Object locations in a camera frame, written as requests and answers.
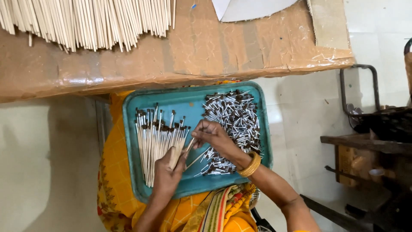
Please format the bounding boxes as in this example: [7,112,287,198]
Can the person's left hand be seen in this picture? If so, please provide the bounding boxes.
[152,146,190,200]

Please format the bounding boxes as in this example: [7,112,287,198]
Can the metal handle frame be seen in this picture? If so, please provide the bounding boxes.
[339,64,381,116]

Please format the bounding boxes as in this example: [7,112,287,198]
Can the teal plastic tray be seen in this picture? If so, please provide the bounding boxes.
[122,81,274,203]

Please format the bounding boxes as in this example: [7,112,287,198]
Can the white paper sheet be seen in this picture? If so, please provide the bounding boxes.
[211,0,300,23]

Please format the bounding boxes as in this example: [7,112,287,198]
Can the gold bangles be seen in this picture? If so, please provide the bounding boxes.
[237,151,262,178]

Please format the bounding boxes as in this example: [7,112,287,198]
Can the person's right hand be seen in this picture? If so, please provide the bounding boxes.
[191,119,248,168]

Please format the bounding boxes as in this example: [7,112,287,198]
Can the yellow patterned sari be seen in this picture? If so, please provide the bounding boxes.
[97,81,261,232]

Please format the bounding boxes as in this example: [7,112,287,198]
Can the bundle of wooden sticks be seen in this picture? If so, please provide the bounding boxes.
[168,138,195,171]

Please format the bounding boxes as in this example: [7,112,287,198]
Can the loose wooden stick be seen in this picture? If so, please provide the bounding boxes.
[186,148,210,170]

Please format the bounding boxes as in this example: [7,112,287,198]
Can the pile of bare wooden sticks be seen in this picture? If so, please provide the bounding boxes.
[0,0,177,53]

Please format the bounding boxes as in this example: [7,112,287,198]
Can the taped cardboard work board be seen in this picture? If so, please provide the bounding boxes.
[0,0,355,104]

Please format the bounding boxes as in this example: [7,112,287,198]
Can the dark wooden stool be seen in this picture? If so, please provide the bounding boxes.
[320,106,412,232]

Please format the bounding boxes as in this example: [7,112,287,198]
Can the row of finished brushes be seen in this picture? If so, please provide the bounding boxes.
[135,103,192,188]

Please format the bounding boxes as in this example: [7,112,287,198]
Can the brown cardboard box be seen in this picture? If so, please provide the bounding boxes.
[335,145,377,187]

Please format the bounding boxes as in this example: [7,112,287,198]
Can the heap of metal brush ferrules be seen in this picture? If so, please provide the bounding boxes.
[194,90,263,177]

